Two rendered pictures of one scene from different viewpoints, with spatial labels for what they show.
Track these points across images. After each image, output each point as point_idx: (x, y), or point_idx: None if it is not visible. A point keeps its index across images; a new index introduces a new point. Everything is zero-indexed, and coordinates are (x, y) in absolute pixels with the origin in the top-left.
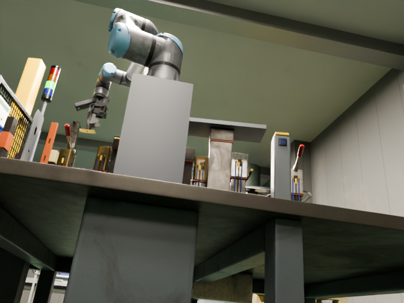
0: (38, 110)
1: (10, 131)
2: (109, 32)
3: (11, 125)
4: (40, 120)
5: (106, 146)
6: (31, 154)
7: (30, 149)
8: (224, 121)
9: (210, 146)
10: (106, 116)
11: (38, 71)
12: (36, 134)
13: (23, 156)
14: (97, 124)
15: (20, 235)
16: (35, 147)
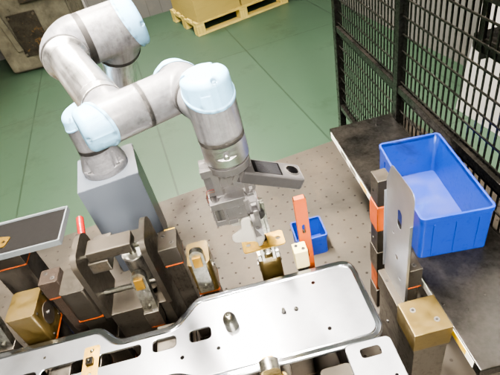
0: (392, 167)
1: (371, 197)
2: (149, 42)
3: (370, 186)
4: (405, 199)
5: (192, 243)
6: (404, 272)
7: (400, 259)
8: (2, 222)
9: (35, 253)
10: (216, 221)
11: None
12: (405, 231)
13: (388, 257)
14: (239, 234)
15: None
16: (408, 263)
